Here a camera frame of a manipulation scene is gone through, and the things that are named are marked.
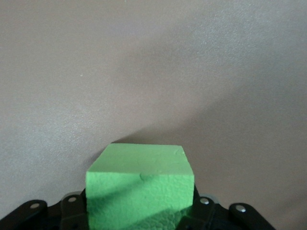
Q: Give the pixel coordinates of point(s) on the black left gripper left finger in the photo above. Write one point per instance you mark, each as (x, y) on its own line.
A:
(55, 215)

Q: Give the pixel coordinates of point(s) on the green foam cube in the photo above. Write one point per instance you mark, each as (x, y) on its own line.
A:
(139, 191)

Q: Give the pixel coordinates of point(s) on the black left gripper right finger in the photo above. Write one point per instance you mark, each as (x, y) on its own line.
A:
(216, 215)

